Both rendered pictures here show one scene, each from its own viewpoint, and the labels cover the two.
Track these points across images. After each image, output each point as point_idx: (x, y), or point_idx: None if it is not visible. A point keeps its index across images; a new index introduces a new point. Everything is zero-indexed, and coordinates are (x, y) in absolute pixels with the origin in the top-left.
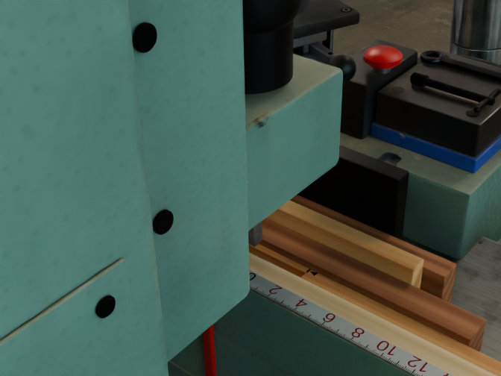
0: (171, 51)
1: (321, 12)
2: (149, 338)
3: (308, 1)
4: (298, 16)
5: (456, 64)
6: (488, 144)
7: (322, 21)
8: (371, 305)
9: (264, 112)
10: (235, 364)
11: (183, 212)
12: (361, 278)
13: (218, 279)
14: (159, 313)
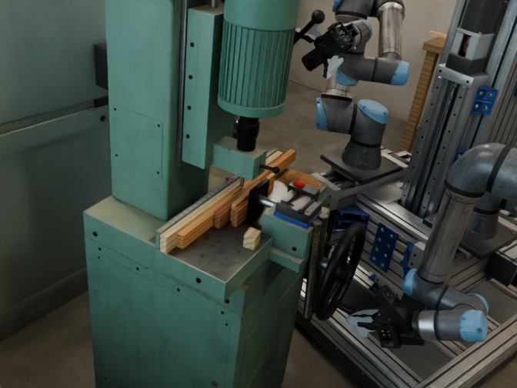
0: (193, 112)
1: (473, 243)
2: (165, 138)
3: (478, 237)
4: (463, 236)
5: (309, 201)
6: (281, 213)
7: (463, 243)
8: (225, 202)
9: (232, 149)
10: None
11: (191, 138)
12: (231, 200)
13: (197, 158)
14: (167, 136)
